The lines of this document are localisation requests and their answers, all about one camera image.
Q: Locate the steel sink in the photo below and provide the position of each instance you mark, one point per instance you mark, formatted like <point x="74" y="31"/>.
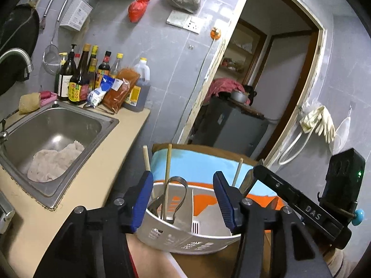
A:
<point x="58" y="124"/>

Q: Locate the pink cloth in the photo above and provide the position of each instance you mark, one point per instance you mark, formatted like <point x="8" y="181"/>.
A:
<point x="224" y="87"/>

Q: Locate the large oil jug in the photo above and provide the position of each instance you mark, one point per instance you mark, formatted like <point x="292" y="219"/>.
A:
<point x="142" y="87"/>

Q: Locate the clear bottle yellow cap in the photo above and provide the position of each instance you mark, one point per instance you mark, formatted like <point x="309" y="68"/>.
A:
<point x="116" y="65"/>

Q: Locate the black wok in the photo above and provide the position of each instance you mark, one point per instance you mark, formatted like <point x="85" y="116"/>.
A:
<point x="17" y="34"/>

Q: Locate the metal tongs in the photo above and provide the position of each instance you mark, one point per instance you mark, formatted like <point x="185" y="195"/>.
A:
<point x="179" y="191"/>

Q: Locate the large soy sauce bottle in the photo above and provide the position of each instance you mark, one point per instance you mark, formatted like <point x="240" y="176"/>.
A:
<point x="79" y="87"/>

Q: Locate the wooden chopstick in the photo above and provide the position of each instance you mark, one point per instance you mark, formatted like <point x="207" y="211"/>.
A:
<point x="237" y="172"/>
<point x="166" y="173"/>
<point x="146" y="157"/>

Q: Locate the person's right forearm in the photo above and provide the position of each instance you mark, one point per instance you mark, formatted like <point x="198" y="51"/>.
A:
<point x="339" y="262"/>

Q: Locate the orange cloth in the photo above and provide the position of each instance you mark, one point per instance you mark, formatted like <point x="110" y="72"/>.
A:
<point x="203" y="202"/>

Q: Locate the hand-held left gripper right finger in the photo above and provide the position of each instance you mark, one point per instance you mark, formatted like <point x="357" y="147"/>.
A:
<point x="224" y="199"/>

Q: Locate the wooden door frame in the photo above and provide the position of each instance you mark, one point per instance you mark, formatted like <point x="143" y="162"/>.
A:
<point x="200" y="101"/>

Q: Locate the pale cloth in sink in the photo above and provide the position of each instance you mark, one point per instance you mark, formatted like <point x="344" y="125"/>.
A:
<point x="55" y="162"/>

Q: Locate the pale rubber gloves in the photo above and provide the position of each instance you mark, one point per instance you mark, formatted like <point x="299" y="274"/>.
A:
<point x="320" y="121"/>

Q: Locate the white plastic utensil holder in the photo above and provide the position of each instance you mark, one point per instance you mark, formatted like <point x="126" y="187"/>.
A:
<point x="185" y="239"/>

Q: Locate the hanging white plate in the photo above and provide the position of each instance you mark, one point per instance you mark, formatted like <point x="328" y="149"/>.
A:
<point x="340" y="134"/>

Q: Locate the yellow sponge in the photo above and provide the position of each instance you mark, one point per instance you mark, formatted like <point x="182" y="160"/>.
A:
<point x="29" y="102"/>

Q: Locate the white wall socket plate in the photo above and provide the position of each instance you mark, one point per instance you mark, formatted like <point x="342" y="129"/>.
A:
<point x="185" y="21"/>

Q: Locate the orange wall hook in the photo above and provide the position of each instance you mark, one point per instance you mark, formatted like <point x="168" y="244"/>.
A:
<point x="216" y="32"/>

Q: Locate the black cap sauce bottle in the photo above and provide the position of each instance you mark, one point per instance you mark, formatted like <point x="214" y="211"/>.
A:
<point x="104" y="69"/>

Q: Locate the pink soap dish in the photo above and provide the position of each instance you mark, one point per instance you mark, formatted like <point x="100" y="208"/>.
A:
<point x="47" y="97"/>

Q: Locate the steel faucet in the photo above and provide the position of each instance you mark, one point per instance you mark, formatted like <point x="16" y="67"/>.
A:
<point x="20" y="58"/>

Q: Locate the red spice packet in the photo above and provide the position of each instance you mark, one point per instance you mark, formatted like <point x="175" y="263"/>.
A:
<point x="121" y="89"/>

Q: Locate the dark bottle yellow cap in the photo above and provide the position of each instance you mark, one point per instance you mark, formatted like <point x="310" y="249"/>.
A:
<point x="92" y="63"/>

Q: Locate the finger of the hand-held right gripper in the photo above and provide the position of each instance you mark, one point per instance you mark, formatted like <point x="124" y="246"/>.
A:
<point x="272" y="179"/>

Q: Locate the white and blue packet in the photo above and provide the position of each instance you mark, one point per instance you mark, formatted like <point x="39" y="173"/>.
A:
<point x="100" y="92"/>

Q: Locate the dark grey cabinet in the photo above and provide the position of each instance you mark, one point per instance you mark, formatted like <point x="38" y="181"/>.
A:
<point x="232" y="127"/>

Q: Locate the beige kitchen counter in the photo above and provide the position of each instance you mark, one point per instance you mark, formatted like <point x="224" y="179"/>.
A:
<point x="110" y="156"/>

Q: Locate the white wall box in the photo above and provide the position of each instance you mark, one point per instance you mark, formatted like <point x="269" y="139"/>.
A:
<point x="76" y="13"/>

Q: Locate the metal pot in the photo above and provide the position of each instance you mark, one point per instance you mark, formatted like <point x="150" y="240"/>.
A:
<point x="239" y="96"/>

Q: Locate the red plastic bag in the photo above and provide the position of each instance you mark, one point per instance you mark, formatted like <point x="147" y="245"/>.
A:
<point x="139" y="7"/>

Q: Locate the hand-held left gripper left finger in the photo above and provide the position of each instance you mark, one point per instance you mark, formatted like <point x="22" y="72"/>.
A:
<point x="143" y="197"/>

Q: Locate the dark pump bottle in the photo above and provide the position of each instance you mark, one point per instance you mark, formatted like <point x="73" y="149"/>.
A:
<point x="65" y="78"/>

